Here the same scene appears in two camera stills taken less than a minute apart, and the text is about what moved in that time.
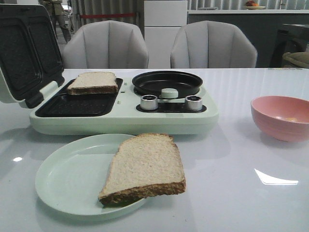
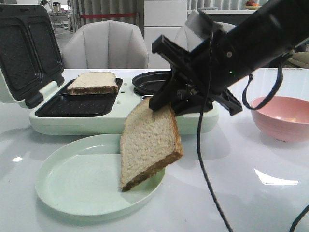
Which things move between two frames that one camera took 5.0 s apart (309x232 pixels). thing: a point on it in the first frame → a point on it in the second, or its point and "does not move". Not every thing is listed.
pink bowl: x=285 y=118 does not move
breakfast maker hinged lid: x=30 y=58 does not move
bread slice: x=93 y=83 does not move
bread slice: x=144 y=165 → x=149 y=139
